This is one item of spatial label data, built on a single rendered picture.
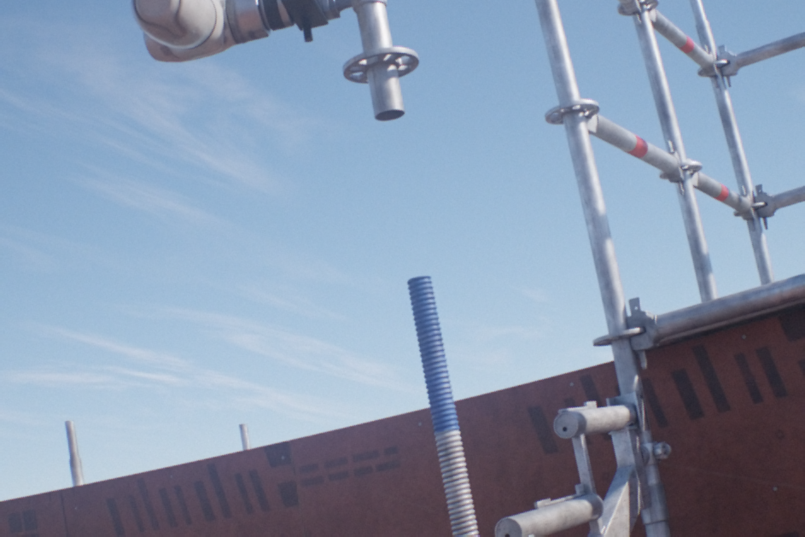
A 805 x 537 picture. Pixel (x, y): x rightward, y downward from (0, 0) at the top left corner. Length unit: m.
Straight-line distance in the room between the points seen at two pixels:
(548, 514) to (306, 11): 0.91
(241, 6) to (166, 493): 1.73
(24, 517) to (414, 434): 1.45
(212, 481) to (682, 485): 1.29
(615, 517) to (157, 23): 1.20
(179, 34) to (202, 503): 1.71
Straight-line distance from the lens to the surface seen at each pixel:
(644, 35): 3.45
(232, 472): 3.24
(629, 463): 2.44
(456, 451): 1.81
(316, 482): 3.07
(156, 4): 1.85
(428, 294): 1.84
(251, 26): 2.02
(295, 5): 2.00
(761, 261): 3.99
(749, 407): 2.59
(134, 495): 3.49
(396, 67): 1.96
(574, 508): 2.13
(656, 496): 2.52
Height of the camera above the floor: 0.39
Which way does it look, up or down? 13 degrees up
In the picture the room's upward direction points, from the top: 10 degrees counter-clockwise
